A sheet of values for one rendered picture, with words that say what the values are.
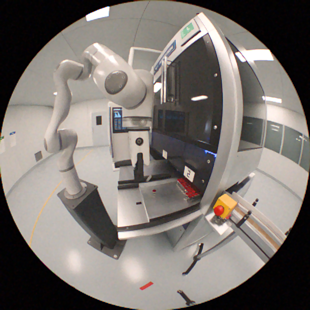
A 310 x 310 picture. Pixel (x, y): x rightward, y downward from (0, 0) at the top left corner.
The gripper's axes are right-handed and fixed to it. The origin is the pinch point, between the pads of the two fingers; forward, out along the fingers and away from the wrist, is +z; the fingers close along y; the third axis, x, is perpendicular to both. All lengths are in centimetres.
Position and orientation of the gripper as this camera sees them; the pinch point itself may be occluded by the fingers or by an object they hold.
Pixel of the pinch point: (138, 175)
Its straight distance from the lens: 31.3
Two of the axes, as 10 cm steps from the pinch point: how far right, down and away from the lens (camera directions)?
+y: -3.0, -3.3, 9.0
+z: -0.3, 9.4, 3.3
